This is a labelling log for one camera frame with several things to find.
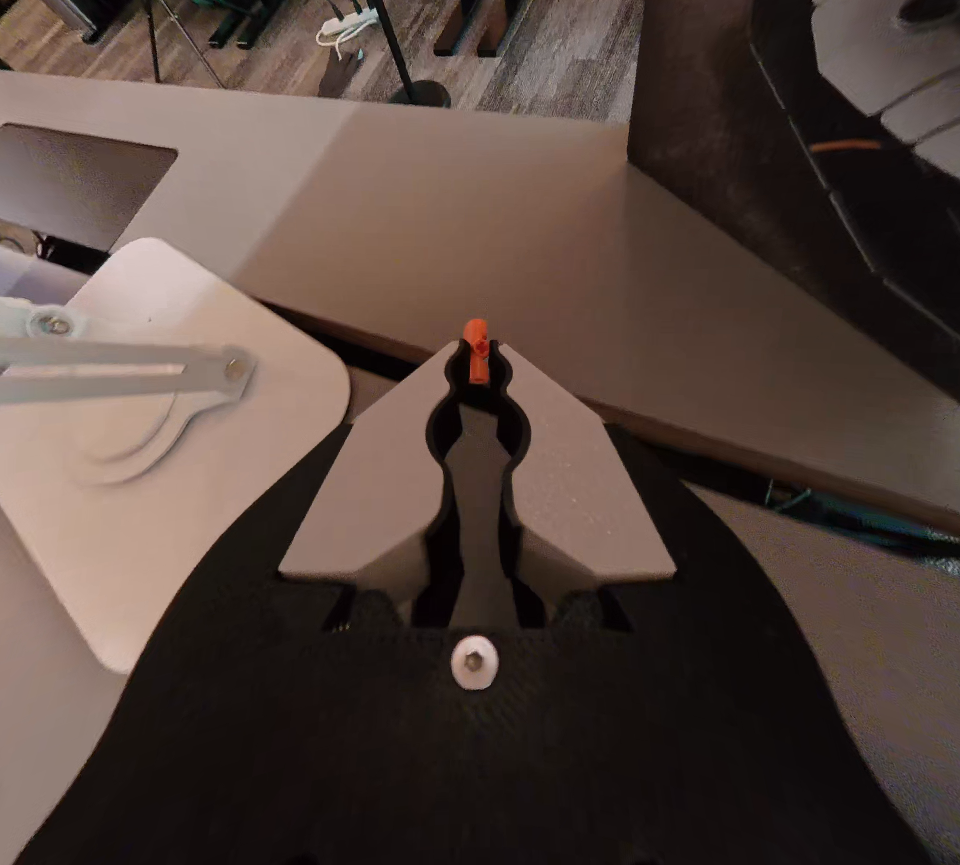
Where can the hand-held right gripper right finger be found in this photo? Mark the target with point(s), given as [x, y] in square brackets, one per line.
[585, 490]

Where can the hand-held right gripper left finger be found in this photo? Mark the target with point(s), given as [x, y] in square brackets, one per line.
[360, 490]

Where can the orange lego pin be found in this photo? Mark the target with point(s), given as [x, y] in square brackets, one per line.
[477, 362]

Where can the white metal book stand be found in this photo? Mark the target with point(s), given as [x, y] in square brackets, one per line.
[187, 475]

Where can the black pole floor stand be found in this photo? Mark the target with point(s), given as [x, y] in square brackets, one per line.
[420, 94]

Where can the white power strip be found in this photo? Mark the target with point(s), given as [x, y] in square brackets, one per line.
[352, 21]

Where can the black floor frame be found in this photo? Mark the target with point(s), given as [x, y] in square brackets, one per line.
[255, 17]

